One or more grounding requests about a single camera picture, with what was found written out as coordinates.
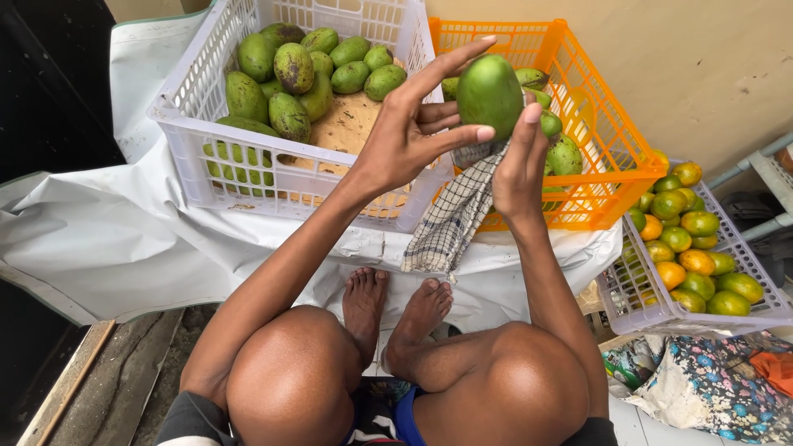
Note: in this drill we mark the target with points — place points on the person's right hand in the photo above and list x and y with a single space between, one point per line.
520 176

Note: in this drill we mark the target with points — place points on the person's left hand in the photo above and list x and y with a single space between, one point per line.
396 142

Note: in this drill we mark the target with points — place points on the checkered white cloth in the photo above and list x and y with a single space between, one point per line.
452 217

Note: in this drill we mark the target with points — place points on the smooth green mango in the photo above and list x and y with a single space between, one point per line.
489 93

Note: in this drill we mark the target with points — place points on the pile of green mangoes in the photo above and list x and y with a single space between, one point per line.
562 155
291 80

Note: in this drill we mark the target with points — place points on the brown paper liner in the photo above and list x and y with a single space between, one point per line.
347 124

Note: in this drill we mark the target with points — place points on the orange plastic crate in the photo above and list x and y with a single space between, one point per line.
595 130

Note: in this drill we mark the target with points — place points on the pile of green-orange citrus fruits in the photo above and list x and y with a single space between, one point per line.
687 248

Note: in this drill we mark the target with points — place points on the lavender plastic crate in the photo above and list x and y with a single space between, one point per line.
650 319

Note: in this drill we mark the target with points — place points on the person's right leg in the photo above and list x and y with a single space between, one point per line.
502 378

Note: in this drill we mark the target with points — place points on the person's leg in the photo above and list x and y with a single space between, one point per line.
502 378
291 378

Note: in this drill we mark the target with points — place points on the white plastic crate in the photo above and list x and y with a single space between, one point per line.
186 105

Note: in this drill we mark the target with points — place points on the crumpled printed plastic bag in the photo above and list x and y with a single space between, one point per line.
626 365

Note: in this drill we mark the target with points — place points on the dark sandals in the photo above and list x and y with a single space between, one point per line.
759 217

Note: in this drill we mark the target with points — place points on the person's left leg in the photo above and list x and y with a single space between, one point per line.
291 378

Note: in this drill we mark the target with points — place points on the black and blue shorts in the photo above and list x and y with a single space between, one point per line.
384 415

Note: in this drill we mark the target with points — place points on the floral fabric bag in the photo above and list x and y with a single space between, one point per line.
712 384

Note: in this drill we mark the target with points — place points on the white tarp sheet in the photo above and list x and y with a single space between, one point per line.
111 248

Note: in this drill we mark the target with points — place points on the orange cloth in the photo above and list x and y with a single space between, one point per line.
775 371

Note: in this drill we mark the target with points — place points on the wooden plank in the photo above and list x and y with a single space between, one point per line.
65 387

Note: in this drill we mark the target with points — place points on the grey metal rack frame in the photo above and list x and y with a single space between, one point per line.
771 173

